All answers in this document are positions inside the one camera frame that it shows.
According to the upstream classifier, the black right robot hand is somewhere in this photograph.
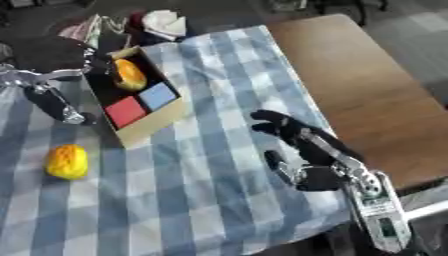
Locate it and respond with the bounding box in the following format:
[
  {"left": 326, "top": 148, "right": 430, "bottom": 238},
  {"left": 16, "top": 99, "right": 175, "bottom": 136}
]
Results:
[{"left": 248, "top": 108, "right": 366, "bottom": 193}]

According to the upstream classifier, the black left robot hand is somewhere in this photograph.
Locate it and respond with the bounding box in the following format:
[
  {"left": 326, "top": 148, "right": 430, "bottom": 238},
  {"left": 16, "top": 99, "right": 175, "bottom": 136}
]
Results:
[{"left": 22, "top": 84, "right": 100, "bottom": 127}]

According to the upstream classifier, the tan cardboard box black inside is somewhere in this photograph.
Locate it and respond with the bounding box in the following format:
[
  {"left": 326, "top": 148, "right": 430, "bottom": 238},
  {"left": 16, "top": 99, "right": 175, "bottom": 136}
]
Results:
[{"left": 82, "top": 45, "right": 189, "bottom": 150}]

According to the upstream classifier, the yellow orange toy fruit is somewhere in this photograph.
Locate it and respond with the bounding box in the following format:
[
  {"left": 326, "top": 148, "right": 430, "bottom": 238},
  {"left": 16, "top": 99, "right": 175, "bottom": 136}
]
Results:
[
  {"left": 43, "top": 143, "right": 91, "bottom": 181},
  {"left": 112, "top": 58, "right": 149, "bottom": 93}
]

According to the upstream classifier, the brown wooden table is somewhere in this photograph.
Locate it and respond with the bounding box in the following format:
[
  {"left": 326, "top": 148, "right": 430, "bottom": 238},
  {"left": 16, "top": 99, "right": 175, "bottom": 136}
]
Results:
[{"left": 264, "top": 13, "right": 448, "bottom": 192}]

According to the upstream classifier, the red square block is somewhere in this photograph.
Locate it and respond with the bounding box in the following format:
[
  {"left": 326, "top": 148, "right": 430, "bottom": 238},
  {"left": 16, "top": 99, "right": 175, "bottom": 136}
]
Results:
[{"left": 103, "top": 95, "right": 149, "bottom": 130}]

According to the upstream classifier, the pale patterned bag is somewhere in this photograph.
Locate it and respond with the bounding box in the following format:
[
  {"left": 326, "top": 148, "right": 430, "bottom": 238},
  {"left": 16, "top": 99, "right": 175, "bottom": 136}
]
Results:
[{"left": 56, "top": 13, "right": 105, "bottom": 49}]

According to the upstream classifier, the blue square block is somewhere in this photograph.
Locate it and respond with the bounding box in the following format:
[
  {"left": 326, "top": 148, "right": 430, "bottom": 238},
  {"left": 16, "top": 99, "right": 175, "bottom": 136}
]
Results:
[{"left": 136, "top": 81, "right": 181, "bottom": 112}]

